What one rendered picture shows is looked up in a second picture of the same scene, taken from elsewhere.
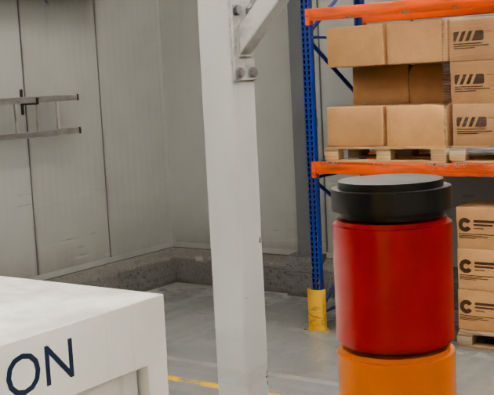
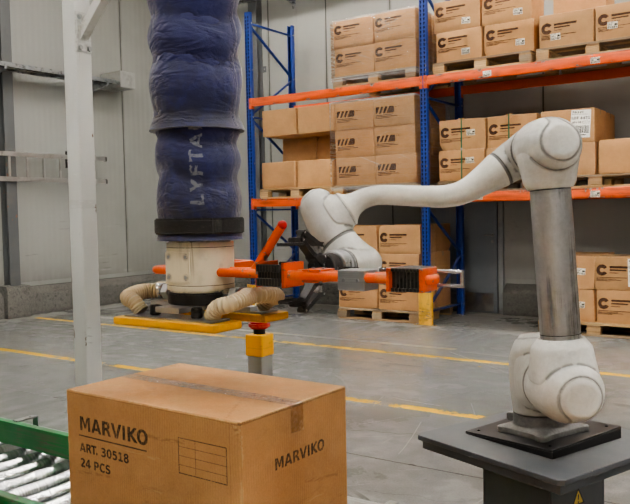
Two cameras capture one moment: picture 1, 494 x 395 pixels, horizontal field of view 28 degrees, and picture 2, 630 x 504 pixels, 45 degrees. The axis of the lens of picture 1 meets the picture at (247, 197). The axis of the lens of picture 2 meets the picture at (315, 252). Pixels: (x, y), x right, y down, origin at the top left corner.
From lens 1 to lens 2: 238 cm
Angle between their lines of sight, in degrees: 4
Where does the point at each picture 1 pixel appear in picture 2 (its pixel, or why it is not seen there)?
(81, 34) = (112, 118)
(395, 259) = not seen: outside the picture
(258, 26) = (88, 23)
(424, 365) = not seen: outside the picture
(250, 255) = (85, 141)
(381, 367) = not seen: outside the picture
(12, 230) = (55, 244)
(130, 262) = (142, 277)
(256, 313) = (88, 171)
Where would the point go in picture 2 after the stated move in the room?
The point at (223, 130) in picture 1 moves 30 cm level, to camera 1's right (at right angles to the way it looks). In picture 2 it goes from (72, 76) to (122, 75)
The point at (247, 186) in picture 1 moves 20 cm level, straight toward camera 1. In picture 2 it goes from (84, 106) to (74, 101)
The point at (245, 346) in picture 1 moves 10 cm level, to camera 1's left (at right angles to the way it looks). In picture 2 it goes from (80, 187) to (63, 187)
